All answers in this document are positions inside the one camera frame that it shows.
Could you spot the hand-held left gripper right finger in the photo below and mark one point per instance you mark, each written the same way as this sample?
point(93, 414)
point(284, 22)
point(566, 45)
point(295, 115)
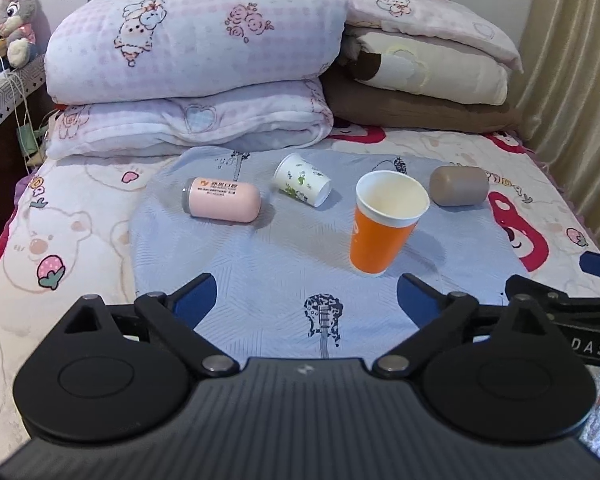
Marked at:
point(414, 294)

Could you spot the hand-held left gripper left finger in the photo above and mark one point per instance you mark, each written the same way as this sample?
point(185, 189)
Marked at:
point(197, 296)

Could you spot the orange paper cup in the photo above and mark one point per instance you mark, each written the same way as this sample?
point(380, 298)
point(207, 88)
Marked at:
point(377, 232)

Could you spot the grey-brown plastic cup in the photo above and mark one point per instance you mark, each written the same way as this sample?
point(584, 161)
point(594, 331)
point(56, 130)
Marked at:
point(457, 185)

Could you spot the white green-print paper cup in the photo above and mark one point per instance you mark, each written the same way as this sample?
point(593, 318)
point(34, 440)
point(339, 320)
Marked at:
point(300, 180)

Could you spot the blue guitar-print blanket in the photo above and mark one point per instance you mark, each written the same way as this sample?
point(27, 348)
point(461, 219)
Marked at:
point(260, 270)

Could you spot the pink cylindrical bottle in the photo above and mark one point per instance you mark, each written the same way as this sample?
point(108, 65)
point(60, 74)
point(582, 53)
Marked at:
point(222, 200)

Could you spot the beige curtain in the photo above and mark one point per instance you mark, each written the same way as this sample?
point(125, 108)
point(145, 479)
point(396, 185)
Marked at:
point(575, 85)

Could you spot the brown pillow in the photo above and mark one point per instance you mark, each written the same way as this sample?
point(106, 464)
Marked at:
point(415, 110)

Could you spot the cream folded blanket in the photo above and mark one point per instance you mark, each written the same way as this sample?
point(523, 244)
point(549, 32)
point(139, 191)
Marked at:
point(430, 72)

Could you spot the green cloth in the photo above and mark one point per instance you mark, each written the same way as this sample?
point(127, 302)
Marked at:
point(31, 141)

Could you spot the folded pink checked quilt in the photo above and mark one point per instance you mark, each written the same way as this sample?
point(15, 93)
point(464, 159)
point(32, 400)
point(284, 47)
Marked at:
point(190, 45)

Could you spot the bedside cabinet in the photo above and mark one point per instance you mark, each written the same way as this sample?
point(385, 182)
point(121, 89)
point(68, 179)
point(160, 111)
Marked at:
point(0, 110)

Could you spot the grey rabbit plush toy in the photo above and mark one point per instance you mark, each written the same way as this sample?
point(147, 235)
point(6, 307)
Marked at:
point(16, 15)

